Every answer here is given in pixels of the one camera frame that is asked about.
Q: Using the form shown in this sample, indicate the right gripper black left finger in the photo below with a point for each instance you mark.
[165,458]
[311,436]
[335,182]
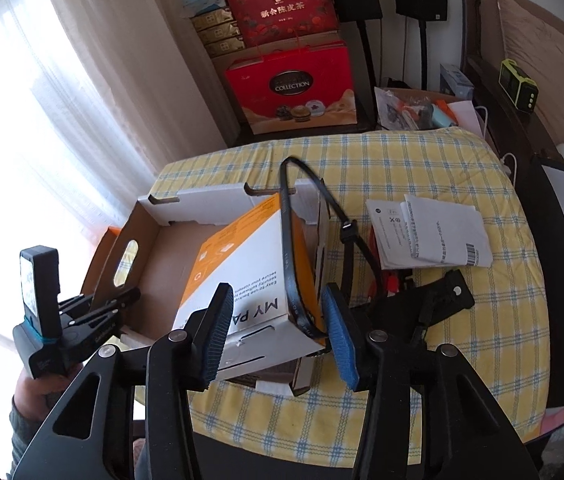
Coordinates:
[210,329]

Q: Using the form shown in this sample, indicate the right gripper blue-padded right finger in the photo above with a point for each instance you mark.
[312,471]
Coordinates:
[345,338]

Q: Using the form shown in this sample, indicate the orange white My Passport box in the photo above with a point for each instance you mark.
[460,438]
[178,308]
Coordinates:
[248,255]

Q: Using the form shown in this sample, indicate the white cardboard tray box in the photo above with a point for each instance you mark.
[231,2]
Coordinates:
[176,251]

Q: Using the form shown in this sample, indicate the white WD manual booklet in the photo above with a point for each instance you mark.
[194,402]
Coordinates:
[391,235]

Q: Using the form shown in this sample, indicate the white paper sheet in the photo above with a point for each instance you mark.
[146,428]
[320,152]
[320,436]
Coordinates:
[446,234]

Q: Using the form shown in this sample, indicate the grey sleeve forearm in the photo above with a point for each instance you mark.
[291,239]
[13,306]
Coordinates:
[24,430]

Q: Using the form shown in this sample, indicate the person's left hand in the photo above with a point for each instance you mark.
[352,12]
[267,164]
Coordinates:
[31,396]

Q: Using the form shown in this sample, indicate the orange cardboard floor box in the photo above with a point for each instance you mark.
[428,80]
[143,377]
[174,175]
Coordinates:
[98,260]

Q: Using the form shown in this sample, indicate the pink plastic bag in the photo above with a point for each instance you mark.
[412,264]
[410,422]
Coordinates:
[552,420]

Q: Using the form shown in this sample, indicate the box of assorted clutter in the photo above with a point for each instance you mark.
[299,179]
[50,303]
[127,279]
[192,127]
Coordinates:
[418,110]

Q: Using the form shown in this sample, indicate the red Collection gift box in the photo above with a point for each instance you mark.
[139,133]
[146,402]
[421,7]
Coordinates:
[305,87]

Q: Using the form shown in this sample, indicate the white sheer curtain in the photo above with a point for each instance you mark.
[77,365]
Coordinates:
[96,96]

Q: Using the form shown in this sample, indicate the stacked gold boxes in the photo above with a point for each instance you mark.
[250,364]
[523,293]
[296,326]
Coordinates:
[218,31]

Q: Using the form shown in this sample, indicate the green black alarm clock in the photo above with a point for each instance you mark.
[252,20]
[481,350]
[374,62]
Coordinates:
[522,91]

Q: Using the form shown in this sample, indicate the blue tissue box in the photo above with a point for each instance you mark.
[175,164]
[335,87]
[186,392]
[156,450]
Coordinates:
[191,8]

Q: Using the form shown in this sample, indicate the red tea gift box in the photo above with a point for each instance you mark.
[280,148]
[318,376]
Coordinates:
[264,21]

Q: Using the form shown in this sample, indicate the brown pillow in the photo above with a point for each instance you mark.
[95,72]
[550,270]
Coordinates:
[534,38]

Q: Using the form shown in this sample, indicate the white charger with cable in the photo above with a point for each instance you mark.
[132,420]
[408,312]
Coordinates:
[508,161]

